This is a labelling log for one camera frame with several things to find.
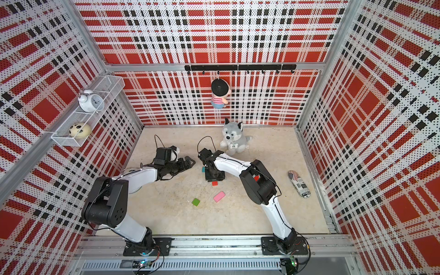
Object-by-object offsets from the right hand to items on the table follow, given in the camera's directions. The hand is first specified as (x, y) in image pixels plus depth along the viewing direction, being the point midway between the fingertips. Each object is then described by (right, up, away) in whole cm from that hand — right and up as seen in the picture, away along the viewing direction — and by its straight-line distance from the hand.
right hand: (216, 178), depth 94 cm
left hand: (-13, +8, 0) cm, 16 cm away
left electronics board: (-28, -30, -25) cm, 48 cm away
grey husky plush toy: (+10, +21, +2) cm, 24 cm away
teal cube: (-8, +4, +4) cm, 10 cm away
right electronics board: (+32, -28, -28) cm, 51 cm away
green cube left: (-10, -11, -7) cm, 16 cm away
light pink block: (+2, -8, -6) cm, 10 cm away
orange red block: (0, -3, -2) cm, 3 cm away
